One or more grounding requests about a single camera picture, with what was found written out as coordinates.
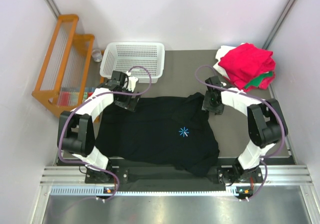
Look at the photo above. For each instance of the white folded t shirt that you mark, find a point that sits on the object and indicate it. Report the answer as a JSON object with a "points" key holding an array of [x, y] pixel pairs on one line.
{"points": [[228, 60]]}

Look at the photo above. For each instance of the green folded t shirt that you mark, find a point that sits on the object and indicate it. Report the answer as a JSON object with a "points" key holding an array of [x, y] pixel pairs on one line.
{"points": [[262, 81]]}

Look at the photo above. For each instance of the white plastic perforated basket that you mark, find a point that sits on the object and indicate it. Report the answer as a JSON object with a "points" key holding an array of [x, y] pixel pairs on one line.
{"points": [[143, 59]]}

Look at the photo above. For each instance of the black t shirt blue logo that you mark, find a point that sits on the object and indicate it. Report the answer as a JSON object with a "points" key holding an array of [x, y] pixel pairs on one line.
{"points": [[162, 131]]}

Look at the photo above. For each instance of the orange wooden rack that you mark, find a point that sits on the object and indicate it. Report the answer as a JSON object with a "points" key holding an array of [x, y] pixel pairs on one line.
{"points": [[67, 63]]}

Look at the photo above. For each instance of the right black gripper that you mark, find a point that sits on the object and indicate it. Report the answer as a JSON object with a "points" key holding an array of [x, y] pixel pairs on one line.
{"points": [[218, 111]]}

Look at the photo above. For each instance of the red box in rack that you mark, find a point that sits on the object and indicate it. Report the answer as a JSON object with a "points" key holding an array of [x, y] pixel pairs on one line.
{"points": [[69, 96]]}

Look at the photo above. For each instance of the small clear plastic cup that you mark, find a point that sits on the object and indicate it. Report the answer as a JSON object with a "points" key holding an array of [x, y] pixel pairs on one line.
{"points": [[97, 55]]}

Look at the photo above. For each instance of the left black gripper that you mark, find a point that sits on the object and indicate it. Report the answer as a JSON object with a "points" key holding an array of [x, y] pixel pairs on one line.
{"points": [[127, 104]]}

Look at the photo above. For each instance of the red folded t shirt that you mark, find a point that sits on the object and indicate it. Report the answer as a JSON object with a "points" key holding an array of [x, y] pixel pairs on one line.
{"points": [[254, 62]]}

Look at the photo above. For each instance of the white slotted cable duct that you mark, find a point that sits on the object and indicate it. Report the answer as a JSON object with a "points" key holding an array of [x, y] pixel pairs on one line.
{"points": [[106, 191]]}

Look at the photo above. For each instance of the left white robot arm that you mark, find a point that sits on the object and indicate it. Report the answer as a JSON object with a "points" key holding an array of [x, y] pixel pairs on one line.
{"points": [[76, 128]]}

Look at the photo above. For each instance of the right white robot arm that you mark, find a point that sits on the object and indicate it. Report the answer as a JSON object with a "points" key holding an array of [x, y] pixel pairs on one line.
{"points": [[265, 121]]}

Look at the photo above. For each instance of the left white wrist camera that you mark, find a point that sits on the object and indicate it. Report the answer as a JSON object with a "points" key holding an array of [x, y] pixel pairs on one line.
{"points": [[131, 82]]}

